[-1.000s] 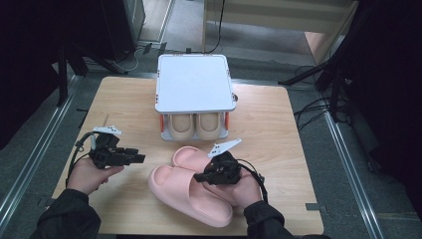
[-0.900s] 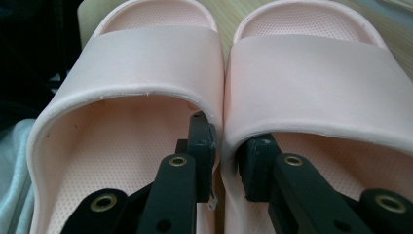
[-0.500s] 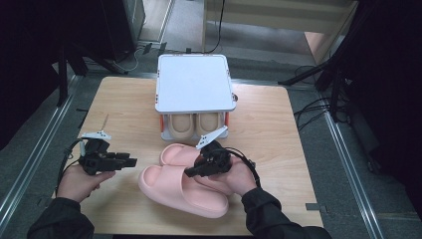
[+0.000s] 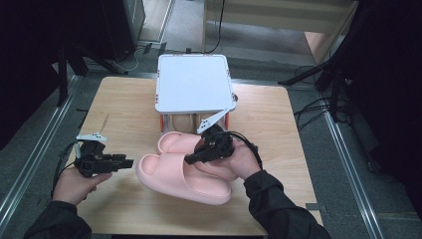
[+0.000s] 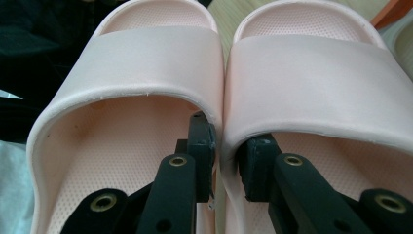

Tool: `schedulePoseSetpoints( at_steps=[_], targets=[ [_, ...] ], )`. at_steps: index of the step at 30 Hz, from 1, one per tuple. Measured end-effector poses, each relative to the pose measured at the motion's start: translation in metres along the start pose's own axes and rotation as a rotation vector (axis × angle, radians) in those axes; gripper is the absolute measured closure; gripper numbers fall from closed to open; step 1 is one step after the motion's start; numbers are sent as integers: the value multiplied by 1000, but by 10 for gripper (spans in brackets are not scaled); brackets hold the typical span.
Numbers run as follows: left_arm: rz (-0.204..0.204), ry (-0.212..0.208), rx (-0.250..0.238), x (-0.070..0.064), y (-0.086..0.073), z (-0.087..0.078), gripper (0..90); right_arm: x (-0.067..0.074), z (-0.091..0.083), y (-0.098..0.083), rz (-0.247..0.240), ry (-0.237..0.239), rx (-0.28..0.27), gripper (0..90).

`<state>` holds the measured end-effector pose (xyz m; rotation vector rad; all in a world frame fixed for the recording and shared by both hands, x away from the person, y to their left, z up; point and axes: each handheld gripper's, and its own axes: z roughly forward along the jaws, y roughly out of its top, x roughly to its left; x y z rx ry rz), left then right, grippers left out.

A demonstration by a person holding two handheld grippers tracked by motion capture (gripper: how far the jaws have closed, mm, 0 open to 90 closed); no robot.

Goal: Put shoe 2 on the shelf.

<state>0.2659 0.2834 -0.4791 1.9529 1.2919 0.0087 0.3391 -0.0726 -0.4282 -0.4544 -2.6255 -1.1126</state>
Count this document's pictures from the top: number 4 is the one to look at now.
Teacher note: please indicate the aluminium floor rail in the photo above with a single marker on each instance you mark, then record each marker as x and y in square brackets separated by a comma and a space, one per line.
[351, 172]
[40, 146]

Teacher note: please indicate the person's left hand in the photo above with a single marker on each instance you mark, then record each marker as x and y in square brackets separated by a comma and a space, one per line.
[73, 187]

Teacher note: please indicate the dark cabinet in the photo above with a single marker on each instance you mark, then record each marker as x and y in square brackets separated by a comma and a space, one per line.
[122, 26]

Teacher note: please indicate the black metal stand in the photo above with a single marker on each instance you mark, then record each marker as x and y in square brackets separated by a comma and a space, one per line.
[63, 76]
[331, 83]

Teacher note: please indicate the black curtain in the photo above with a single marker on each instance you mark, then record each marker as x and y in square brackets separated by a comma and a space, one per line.
[26, 66]
[391, 83]

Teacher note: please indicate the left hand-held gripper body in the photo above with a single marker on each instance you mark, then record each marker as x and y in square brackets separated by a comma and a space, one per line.
[91, 159]

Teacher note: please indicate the person's right hand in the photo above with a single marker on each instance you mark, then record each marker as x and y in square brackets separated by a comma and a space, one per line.
[244, 162]

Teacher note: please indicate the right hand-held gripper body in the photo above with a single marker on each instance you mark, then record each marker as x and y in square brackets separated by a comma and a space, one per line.
[217, 142]

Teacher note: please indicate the pink slide slipper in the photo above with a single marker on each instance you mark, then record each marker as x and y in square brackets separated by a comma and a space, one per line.
[172, 179]
[179, 142]

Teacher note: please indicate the white orange shoe rack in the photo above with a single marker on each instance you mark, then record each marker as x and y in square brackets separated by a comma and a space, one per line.
[194, 83]

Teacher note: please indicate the black tape strip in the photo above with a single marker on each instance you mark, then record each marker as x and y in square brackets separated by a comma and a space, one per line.
[315, 207]

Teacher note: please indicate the light wooden cabinet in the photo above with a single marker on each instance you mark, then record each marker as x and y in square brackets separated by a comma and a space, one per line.
[282, 16]

